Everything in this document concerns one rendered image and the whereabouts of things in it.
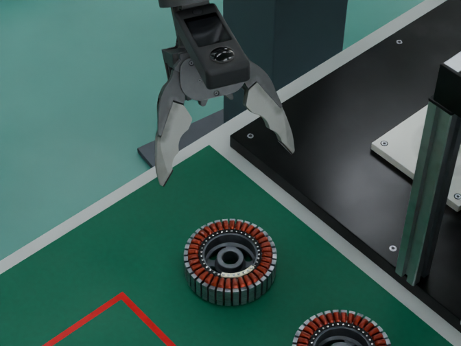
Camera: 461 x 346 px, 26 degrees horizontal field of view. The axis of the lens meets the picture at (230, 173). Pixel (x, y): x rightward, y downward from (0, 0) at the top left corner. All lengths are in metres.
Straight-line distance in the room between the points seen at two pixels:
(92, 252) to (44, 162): 1.18
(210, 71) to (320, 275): 0.36
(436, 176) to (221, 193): 0.35
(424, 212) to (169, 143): 0.29
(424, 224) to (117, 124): 1.47
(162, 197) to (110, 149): 1.13
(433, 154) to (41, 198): 1.43
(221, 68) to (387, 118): 0.47
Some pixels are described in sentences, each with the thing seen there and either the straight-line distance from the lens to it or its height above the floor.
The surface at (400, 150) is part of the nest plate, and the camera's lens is 1.34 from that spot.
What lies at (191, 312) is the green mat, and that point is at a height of 0.75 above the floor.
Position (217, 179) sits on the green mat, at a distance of 1.33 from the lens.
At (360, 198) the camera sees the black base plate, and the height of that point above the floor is 0.77.
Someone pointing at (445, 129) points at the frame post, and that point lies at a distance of 1.02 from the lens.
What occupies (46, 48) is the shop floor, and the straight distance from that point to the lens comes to 2.74.
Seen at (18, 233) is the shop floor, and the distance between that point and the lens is 2.29.
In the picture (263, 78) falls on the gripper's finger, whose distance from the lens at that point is 1.07.
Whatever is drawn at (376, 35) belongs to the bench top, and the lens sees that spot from 1.57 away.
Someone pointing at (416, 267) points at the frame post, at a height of 0.81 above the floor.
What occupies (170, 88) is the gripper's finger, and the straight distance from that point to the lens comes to 1.05.
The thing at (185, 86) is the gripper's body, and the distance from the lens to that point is 1.05.
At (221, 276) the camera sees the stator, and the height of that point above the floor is 0.79.
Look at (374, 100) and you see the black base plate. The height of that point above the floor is 0.77.
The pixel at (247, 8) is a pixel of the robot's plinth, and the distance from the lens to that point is 1.97.
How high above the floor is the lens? 1.73
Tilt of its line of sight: 47 degrees down
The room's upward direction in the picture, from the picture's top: straight up
